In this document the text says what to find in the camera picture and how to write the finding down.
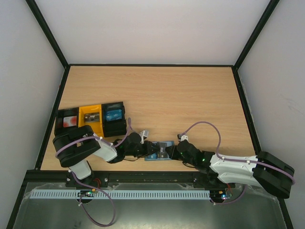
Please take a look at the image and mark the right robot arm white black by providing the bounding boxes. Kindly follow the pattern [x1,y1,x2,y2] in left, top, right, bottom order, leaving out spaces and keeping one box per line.
[165,140,295,199]

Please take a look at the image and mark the light blue slotted cable duct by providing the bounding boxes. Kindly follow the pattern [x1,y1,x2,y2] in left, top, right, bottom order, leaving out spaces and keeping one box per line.
[29,189,210,200]

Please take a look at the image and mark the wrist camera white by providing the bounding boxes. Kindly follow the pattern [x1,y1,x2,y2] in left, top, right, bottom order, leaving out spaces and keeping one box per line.
[139,130,149,144]
[177,134,189,142]

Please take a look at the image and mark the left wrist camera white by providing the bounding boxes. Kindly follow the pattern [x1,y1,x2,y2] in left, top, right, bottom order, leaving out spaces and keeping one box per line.
[139,130,149,144]

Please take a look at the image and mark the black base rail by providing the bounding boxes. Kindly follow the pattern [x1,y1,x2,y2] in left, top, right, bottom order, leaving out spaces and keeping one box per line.
[22,170,235,190]

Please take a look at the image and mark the black VIP card in tray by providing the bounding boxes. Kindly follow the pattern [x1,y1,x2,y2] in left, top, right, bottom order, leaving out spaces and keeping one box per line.
[84,112,100,123]

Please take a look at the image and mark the black tray right compartment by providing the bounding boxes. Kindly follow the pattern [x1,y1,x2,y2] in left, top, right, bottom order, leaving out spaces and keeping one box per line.
[102,102,127,137]

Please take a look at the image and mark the black tray compartment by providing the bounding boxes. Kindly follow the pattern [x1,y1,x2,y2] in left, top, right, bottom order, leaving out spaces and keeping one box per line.
[102,102,127,137]
[54,107,79,136]

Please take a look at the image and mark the blue card in tray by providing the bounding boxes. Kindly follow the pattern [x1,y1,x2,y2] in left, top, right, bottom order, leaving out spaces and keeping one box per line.
[105,109,122,122]

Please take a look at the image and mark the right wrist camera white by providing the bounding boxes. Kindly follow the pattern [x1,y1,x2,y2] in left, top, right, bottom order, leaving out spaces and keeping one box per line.
[177,134,189,142]

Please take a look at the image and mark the black aluminium frame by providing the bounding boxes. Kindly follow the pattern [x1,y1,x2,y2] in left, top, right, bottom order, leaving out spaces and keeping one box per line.
[7,0,280,229]

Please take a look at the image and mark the teal leather card holder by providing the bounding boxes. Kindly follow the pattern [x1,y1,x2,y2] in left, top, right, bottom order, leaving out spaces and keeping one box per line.
[144,141,174,161]

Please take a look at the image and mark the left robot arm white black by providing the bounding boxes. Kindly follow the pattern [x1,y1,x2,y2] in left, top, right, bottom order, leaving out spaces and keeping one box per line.
[52,125,160,180]

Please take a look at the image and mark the yellow tray middle compartment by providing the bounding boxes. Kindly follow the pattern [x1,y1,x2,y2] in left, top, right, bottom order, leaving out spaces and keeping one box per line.
[78,104,104,137]

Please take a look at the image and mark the black tray left compartment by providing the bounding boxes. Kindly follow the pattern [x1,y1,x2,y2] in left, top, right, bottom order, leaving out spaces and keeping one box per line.
[54,107,79,136]

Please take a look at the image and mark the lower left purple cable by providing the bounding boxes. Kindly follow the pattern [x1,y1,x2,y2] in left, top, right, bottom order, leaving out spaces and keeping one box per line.
[69,171,117,227]

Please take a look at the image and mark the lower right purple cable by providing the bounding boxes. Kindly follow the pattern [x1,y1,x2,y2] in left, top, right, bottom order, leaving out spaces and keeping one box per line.
[211,185,249,207]

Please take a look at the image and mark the black vip card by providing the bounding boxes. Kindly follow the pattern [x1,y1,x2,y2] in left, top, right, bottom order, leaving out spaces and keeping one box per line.
[157,142,169,160]
[84,112,100,123]

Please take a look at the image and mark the red white card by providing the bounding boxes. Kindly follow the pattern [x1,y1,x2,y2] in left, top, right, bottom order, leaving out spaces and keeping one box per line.
[62,115,78,128]

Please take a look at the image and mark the blue VIP card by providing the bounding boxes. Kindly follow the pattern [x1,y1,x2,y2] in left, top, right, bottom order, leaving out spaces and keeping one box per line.
[145,153,158,161]

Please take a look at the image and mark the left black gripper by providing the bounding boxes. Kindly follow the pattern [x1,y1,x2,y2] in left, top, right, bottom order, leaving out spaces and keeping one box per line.
[125,141,160,158]

